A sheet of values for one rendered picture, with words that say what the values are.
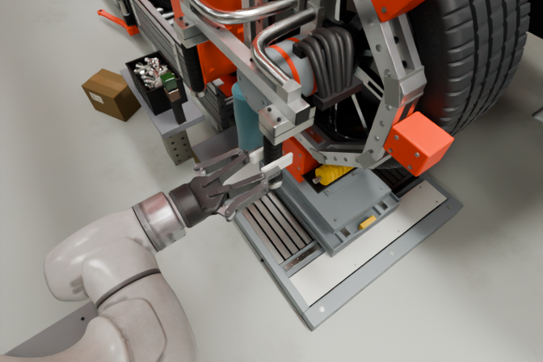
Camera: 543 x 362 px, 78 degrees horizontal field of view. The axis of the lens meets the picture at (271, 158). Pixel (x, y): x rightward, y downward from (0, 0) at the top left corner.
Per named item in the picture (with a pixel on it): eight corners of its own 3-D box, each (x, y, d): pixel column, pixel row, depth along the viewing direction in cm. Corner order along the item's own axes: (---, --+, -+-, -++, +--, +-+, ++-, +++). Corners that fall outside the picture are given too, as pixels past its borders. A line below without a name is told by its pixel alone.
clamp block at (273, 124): (314, 125, 62) (317, 104, 58) (274, 147, 59) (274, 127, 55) (297, 109, 64) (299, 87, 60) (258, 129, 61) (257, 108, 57)
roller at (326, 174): (388, 149, 112) (393, 137, 107) (319, 193, 102) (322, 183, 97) (375, 138, 115) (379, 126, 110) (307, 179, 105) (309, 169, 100)
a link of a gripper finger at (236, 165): (207, 198, 63) (202, 194, 64) (250, 163, 68) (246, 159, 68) (204, 187, 60) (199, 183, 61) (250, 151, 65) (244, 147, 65)
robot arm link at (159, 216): (164, 259, 59) (195, 241, 61) (149, 238, 51) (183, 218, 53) (144, 220, 63) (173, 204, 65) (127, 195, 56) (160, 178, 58)
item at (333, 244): (395, 211, 143) (402, 199, 135) (330, 258, 130) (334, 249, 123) (319, 136, 167) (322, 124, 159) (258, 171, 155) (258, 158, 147)
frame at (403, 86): (376, 192, 91) (473, -7, 47) (357, 204, 88) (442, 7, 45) (263, 82, 117) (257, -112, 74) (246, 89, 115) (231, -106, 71)
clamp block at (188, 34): (221, 35, 79) (219, 14, 74) (187, 49, 76) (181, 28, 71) (211, 26, 81) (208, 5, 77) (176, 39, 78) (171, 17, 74)
